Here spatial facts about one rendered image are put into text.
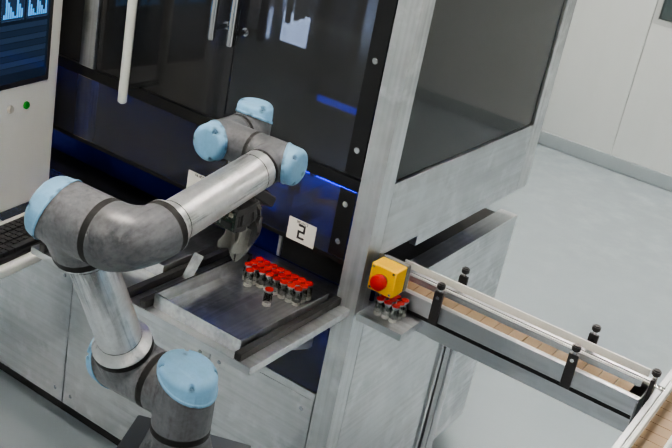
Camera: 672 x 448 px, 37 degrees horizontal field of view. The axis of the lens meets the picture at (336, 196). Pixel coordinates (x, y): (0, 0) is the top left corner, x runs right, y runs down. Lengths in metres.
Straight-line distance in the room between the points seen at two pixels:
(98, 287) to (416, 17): 0.93
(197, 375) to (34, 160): 1.22
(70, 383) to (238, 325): 1.10
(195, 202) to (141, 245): 0.14
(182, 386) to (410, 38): 0.91
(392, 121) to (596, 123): 4.80
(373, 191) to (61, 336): 1.31
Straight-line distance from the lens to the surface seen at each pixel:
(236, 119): 1.95
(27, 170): 2.94
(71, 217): 1.63
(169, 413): 1.91
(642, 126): 6.93
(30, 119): 2.88
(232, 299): 2.42
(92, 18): 2.85
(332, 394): 2.61
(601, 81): 6.97
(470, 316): 2.48
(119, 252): 1.59
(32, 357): 3.42
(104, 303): 1.80
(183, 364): 1.91
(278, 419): 2.76
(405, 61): 2.24
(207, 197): 1.69
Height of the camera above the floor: 2.06
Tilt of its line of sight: 22 degrees down
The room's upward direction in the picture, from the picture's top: 11 degrees clockwise
